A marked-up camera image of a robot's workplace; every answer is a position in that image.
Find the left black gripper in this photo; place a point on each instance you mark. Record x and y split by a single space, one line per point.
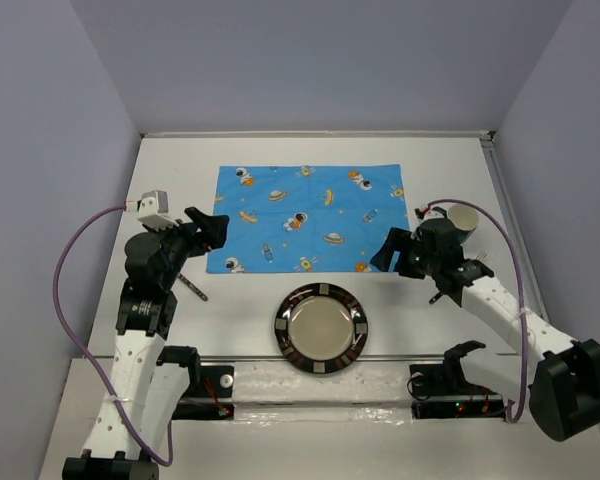
211 236

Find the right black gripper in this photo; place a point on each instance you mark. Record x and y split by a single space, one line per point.
398 240

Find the dark green mug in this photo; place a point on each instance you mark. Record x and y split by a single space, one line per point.
465 220

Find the blue space-print cloth napkin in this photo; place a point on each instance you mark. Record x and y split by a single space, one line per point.
306 219

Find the black rimmed dinner plate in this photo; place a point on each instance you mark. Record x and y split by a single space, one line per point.
321 328

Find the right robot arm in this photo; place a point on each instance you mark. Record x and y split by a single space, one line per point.
557 377

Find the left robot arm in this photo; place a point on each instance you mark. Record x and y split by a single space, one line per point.
132 435

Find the metal spoon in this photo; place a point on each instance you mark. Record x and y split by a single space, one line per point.
193 288

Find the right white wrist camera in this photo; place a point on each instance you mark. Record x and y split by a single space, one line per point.
428 212

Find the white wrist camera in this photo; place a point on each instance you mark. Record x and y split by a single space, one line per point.
428 212
152 210

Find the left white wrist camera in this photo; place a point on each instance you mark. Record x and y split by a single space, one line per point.
152 210

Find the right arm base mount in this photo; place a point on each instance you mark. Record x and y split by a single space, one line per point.
434 398

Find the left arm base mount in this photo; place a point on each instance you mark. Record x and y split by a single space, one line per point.
211 398

